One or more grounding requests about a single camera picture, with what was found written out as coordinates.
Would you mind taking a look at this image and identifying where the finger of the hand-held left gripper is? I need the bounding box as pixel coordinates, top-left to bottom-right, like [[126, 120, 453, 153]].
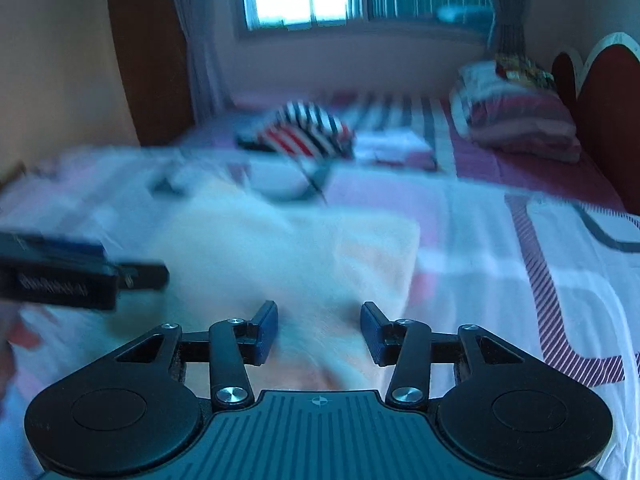
[[115, 261, 170, 292]]

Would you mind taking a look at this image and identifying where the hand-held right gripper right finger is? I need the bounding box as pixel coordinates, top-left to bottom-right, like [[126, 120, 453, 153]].
[[360, 301, 527, 407]]

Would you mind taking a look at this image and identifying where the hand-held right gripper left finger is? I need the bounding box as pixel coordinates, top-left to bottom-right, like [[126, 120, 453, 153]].
[[115, 300, 279, 408]]

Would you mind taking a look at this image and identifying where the white knit sweater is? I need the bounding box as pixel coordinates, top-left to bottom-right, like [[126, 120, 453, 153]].
[[147, 180, 422, 393]]

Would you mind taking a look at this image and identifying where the pink white printed blanket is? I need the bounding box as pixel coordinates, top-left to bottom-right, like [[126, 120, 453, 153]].
[[0, 144, 640, 480]]

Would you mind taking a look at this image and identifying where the white folded cloth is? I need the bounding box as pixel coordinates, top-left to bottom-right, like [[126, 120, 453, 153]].
[[354, 130, 438, 170]]

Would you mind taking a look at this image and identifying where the red navy striped garment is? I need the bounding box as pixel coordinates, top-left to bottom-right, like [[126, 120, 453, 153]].
[[236, 101, 355, 162]]

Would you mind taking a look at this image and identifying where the bed with striped sheet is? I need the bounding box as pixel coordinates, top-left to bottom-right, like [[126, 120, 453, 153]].
[[189, 91, 628, 213]]

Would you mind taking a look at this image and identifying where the brown wooden door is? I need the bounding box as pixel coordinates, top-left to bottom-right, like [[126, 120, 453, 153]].
[[104, 0, 197, 150]]

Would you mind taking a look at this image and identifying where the grey curtain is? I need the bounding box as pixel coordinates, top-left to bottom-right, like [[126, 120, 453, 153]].
[[484, 0, 527, 57], [166, 0, 238, 128]]

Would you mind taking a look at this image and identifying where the striped pillow stack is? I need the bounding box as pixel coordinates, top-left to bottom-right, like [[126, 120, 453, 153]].
[[449, 60, 584, 164]]

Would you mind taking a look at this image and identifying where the gold patterned cushion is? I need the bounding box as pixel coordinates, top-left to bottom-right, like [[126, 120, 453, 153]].
[[494, 52, 557, 87]]

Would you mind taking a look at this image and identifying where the red white scalloped headboard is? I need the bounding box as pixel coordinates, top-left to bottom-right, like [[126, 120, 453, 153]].
[[550, 32, 640, 218]]

